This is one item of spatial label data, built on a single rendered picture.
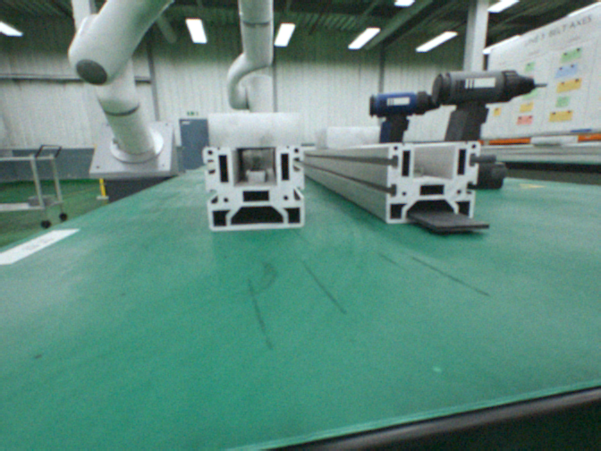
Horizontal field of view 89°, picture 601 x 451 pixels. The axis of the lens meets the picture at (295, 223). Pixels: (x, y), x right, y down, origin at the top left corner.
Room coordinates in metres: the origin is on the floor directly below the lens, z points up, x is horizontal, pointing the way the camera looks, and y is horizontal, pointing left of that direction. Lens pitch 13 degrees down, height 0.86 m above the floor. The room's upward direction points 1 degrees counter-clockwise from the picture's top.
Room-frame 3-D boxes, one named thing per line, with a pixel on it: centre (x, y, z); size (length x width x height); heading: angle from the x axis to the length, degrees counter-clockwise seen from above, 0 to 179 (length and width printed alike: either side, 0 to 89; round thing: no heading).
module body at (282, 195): (0.72, 0.07, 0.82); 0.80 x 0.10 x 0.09; 5
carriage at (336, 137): (0.73, -0.12, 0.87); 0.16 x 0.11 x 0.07; 5
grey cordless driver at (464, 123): (0.63, -0.38, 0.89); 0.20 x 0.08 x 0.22; 84
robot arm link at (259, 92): (1.16, 0.11, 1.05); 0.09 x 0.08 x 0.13; 94
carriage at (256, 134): (0.47, 0.05, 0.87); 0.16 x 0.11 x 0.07; 5
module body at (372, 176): (0.73, -0.12, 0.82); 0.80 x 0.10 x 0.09; 5
